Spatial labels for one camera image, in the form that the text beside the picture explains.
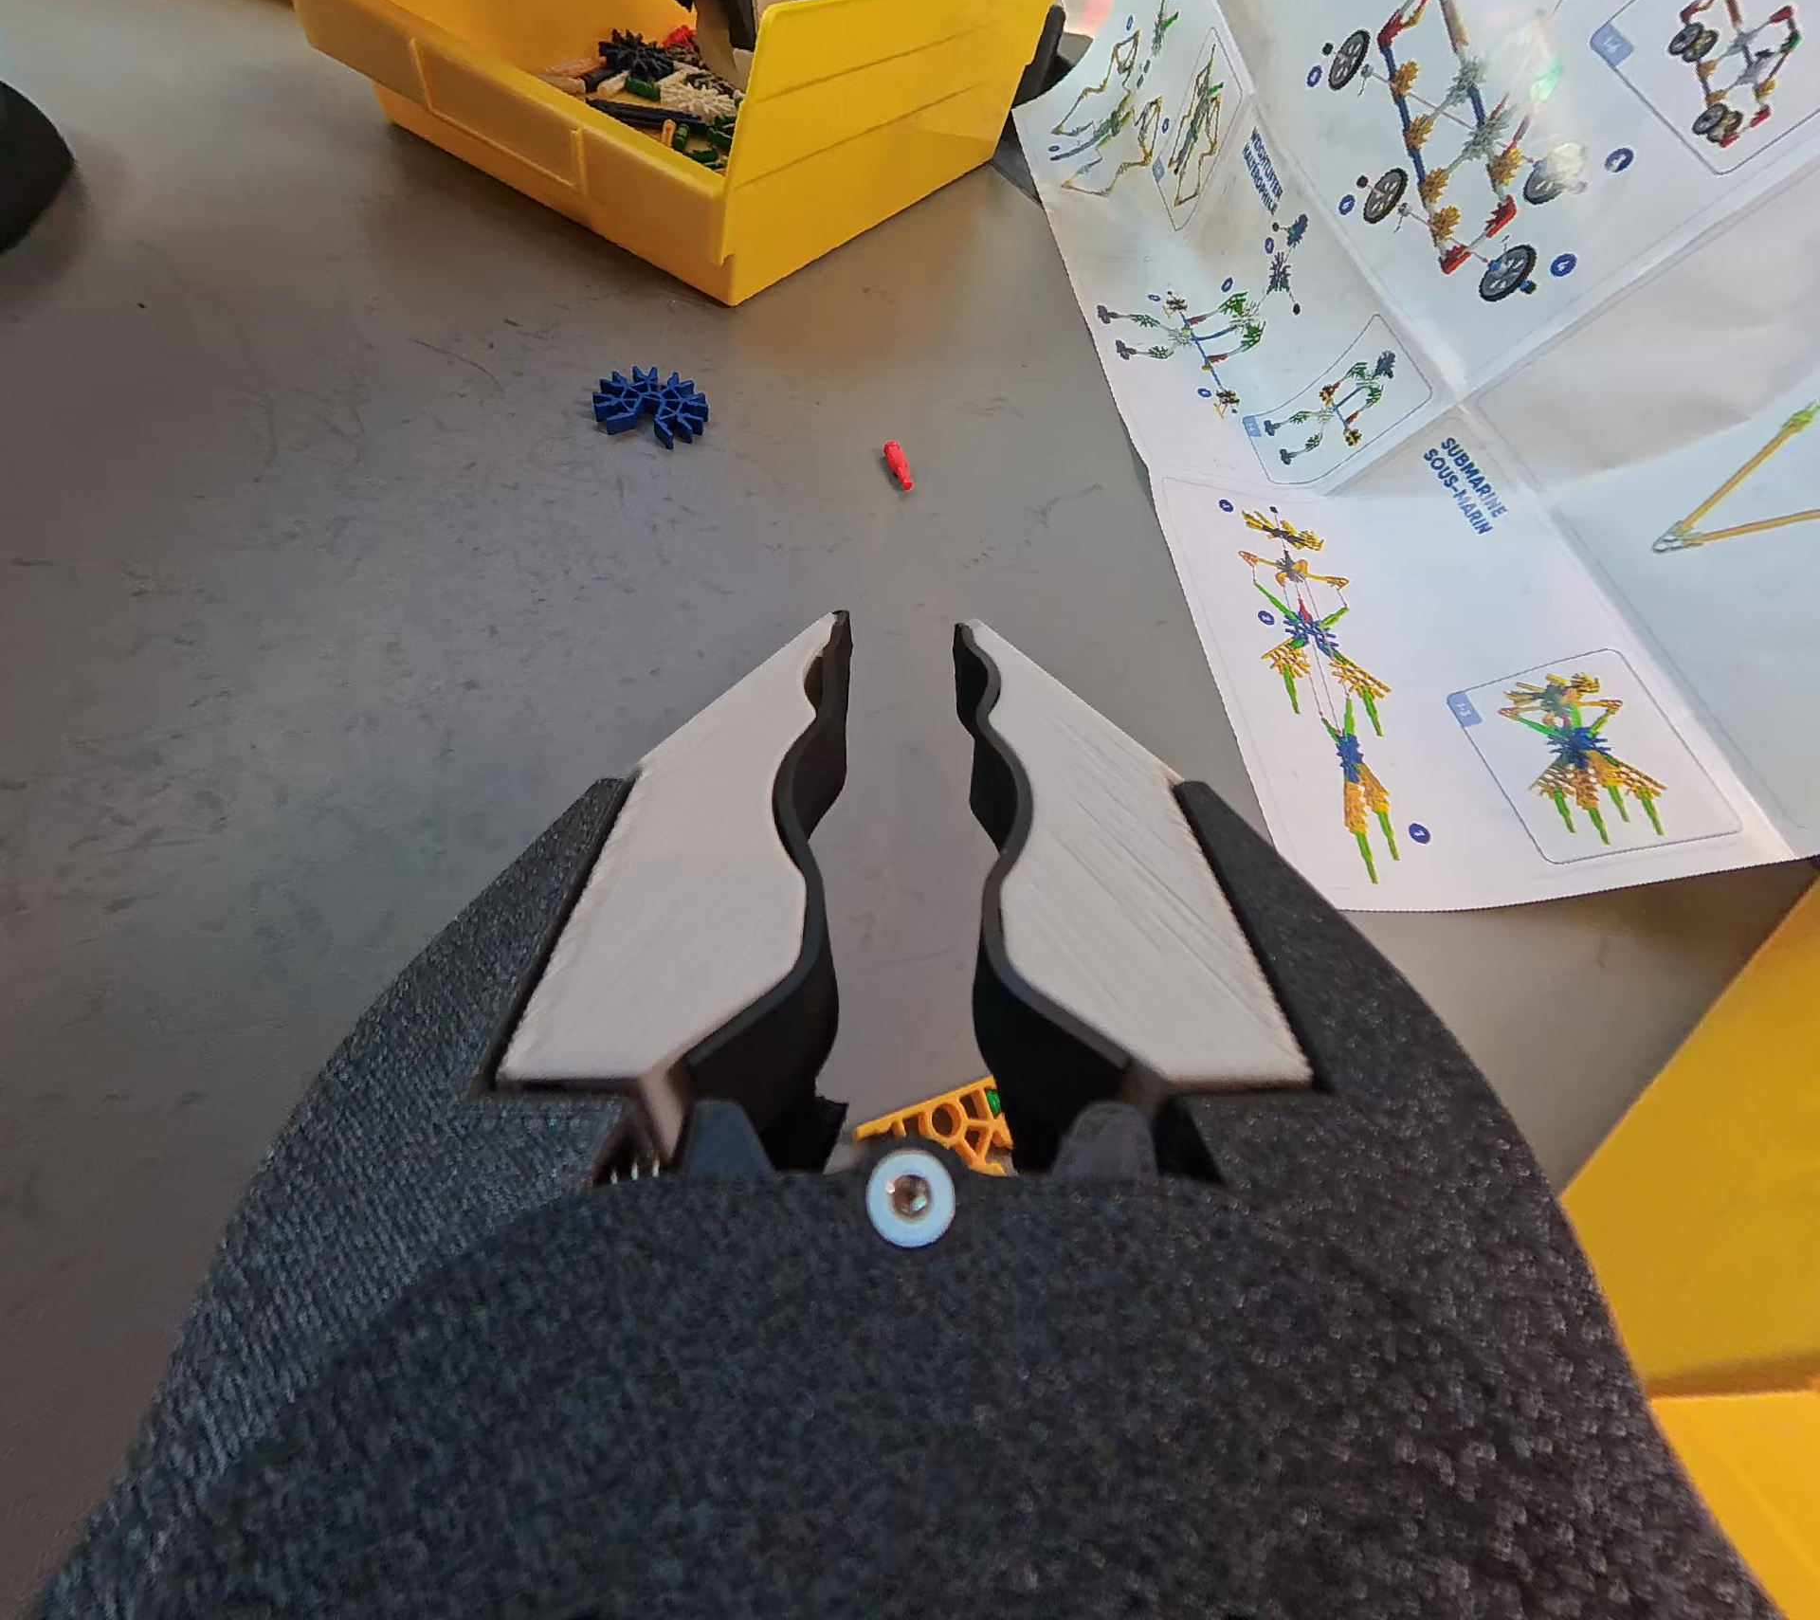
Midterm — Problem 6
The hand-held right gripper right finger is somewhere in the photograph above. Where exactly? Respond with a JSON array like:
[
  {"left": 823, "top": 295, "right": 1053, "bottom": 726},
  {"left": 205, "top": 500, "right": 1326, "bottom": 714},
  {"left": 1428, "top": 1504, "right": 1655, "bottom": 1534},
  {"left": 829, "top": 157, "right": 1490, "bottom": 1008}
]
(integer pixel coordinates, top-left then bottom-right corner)
[{"left": 952, "top": 622, "right": 1314, "bottom": 1175}]

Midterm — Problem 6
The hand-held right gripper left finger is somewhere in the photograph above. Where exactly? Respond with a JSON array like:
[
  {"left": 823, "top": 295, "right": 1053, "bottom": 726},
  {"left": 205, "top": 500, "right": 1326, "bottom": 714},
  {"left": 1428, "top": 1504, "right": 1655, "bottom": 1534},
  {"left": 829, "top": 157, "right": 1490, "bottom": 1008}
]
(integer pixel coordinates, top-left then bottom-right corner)
[{"left": 495, "top": 610, "right": 855, "bottom": 1174}]

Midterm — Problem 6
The yellow plastic bin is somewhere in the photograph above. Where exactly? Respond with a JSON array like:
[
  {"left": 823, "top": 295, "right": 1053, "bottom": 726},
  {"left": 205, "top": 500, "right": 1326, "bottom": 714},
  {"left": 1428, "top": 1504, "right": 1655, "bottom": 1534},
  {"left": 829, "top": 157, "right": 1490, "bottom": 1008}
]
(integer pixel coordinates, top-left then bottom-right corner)
[
  {"left": 1561, "top": 879, "right": 1820, "bottom": 1620},
  {"left": 256, "top": 0, "right": 1079, "bottom": 309}
]

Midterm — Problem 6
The orange fan connector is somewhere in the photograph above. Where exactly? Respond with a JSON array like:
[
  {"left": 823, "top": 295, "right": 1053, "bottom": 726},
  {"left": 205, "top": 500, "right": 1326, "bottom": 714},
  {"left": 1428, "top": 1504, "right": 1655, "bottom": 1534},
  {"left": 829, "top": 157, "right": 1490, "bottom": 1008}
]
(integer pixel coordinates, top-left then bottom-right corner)
[{"left": 853, "top": 1075, "right": 1017, "bottom": 1175}]

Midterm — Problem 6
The grey desk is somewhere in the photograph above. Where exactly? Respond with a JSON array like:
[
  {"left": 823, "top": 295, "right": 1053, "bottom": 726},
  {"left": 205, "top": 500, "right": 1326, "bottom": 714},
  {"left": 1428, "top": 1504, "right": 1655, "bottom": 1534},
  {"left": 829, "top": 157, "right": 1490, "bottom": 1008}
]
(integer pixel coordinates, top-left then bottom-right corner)
[{"left": 0, "top": 0, "right": 1815, "bottom": 1593}]

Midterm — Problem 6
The pile of toy building pieces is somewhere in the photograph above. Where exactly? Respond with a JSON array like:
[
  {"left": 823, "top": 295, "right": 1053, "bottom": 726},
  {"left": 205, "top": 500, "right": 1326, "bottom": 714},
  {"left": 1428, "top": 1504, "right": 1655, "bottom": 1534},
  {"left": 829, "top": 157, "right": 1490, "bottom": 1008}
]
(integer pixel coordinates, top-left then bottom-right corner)
[{"left": 537, "top": 26, "right": 749, "bottom": 174}]

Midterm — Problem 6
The printed instruction sheet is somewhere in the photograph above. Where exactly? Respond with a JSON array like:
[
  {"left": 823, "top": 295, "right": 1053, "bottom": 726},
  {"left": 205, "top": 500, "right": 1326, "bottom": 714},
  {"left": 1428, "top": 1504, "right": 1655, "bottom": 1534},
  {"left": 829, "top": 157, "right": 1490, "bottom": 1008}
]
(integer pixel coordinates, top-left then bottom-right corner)
[{"left": 1013, "top": 0, "right": 1820, "bottom": 914}]

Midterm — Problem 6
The black rounded object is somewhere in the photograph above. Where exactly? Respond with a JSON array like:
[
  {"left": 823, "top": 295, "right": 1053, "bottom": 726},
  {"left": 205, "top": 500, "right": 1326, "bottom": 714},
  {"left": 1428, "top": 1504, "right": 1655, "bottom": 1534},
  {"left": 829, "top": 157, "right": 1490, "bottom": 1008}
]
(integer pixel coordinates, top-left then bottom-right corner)
[{"left": 0, "top": 79, "right": 76, "bottom": 255}]

